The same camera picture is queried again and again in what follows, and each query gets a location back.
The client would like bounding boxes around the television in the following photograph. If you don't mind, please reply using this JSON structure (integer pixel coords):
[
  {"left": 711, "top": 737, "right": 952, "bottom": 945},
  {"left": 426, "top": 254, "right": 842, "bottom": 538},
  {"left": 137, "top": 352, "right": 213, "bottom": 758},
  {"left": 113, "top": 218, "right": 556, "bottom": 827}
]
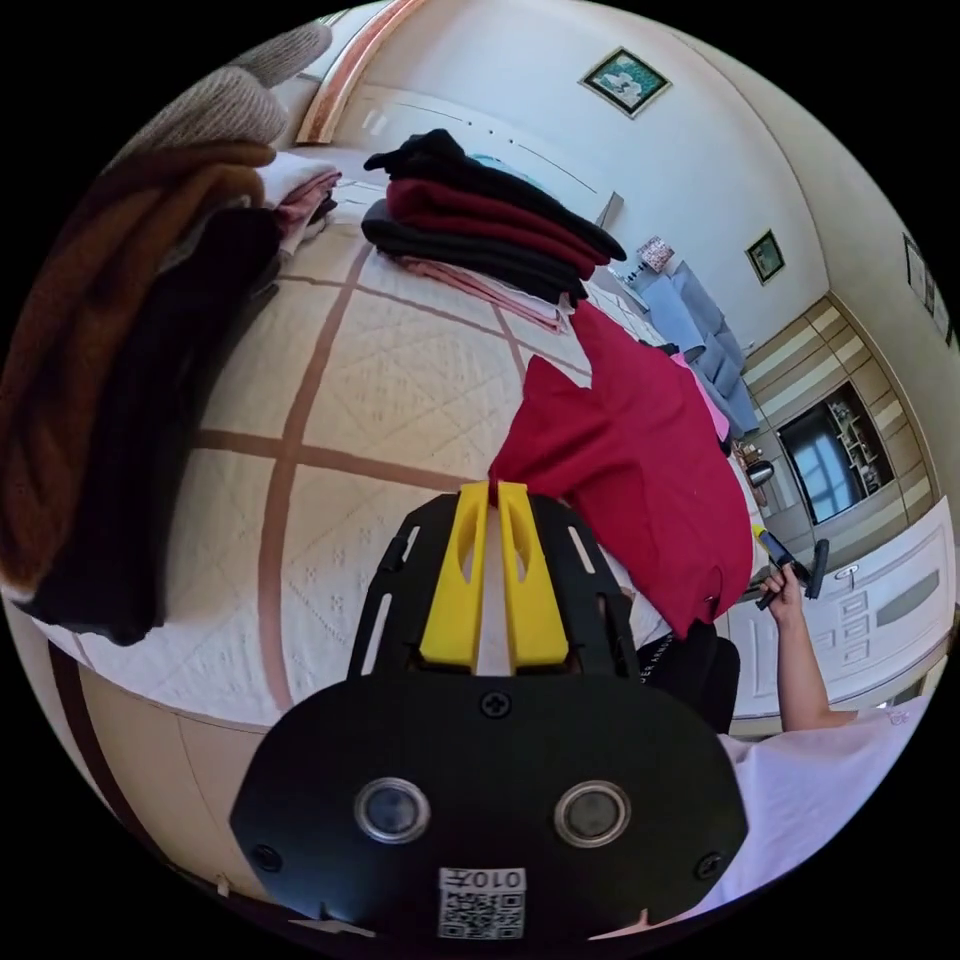
[{"left": 775, "top": 404, "right": 862, "bottom": 527}]

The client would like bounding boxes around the person's body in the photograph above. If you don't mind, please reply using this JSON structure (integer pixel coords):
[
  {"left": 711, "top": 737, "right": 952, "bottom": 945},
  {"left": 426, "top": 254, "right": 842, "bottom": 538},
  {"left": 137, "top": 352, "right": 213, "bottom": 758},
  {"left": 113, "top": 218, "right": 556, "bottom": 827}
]
[{"left": 628, "top": 584, "right": 936, "bottom": 928}]

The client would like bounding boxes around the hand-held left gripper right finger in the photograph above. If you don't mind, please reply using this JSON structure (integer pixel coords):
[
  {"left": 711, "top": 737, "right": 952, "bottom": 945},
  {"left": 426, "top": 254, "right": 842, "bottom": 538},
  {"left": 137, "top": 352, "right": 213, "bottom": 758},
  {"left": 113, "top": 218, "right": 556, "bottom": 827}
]
[{"left": 497, "top": 482, "right": 570, "bottom": 670}]

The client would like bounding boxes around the white door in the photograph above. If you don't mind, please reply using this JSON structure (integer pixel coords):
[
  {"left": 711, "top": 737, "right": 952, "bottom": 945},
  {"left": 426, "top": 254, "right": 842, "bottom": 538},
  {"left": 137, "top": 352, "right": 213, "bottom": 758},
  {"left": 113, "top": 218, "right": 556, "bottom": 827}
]
[{"left": 725, "top": 515, "right": 960, "bottom": 723}]

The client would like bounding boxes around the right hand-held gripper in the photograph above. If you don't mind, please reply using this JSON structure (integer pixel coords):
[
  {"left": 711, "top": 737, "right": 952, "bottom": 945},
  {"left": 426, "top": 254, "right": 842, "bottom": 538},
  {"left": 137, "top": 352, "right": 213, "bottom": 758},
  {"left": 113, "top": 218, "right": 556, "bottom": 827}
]
[{"left": 751, "top": 524, "right": 814, "bottom": 611}]

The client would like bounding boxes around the small green framed picture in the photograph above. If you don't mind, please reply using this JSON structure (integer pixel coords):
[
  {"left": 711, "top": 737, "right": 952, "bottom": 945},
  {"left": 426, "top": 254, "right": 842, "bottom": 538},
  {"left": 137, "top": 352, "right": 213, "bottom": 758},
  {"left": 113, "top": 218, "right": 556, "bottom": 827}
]
[{"left": 743, "top": 228, "right": 787, "bottom": 287}]

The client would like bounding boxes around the dark framed picture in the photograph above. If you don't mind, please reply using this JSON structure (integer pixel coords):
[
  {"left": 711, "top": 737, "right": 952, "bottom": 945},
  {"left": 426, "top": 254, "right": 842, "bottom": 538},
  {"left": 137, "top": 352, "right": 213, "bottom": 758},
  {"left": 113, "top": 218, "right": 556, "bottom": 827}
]
[{"left": 902, "top": 232, "right": 955, "bottom": 348}]

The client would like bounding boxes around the wooden wall cupboard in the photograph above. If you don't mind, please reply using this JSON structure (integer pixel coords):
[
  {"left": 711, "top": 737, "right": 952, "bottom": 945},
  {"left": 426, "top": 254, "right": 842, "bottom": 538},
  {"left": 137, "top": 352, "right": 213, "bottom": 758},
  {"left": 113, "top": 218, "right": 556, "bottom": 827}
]
[{"left": 738, "top": 294, "right": 940, "bottom": 543}]

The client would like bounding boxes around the person's right forearm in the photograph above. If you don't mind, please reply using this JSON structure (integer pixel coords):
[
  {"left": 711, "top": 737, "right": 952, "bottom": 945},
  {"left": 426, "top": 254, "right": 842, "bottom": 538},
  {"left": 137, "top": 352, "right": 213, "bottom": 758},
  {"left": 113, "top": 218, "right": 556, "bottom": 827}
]
[{"left": 775, "top": 618, "right": 858, "bottom": 734}]

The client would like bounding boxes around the bed with white quilt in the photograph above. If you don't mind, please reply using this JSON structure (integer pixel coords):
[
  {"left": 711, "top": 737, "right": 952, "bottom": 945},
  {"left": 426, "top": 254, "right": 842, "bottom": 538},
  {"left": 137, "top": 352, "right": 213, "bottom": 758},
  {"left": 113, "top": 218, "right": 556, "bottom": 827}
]
[{"left": 29, "top": 0, "right": 759, "bottom": 894}]

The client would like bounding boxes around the person's right hand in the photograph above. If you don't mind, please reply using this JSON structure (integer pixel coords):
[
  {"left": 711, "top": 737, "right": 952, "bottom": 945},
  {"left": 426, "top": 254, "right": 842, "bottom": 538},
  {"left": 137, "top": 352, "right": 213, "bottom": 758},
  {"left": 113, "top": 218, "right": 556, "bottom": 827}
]
[{"left": 769, "top": 565, "right": 807, "bottom": 628}]

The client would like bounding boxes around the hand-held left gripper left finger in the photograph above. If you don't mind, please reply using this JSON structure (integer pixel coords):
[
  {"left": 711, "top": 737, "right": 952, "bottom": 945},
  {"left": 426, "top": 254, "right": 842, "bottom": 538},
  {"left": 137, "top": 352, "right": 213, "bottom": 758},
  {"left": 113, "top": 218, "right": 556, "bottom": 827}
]
[{"left": 418, "top": 482, "right": 490, "bottom": 673}]

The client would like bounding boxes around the large green framed picture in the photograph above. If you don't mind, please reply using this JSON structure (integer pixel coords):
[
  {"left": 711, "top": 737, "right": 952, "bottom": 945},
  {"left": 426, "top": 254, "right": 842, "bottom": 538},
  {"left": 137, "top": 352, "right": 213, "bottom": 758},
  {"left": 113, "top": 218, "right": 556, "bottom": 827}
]
[{"left": 578, "top": 46, "right": 673, "bottom": 120}]

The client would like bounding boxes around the red short sleeve shirt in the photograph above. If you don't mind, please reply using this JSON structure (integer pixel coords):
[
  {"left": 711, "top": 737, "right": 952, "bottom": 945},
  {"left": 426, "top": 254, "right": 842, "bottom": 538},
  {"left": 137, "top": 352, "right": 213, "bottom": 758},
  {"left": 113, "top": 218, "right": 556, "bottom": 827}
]
[{"left": 488, "top": 299, "right": 754, "bottom": 641}]

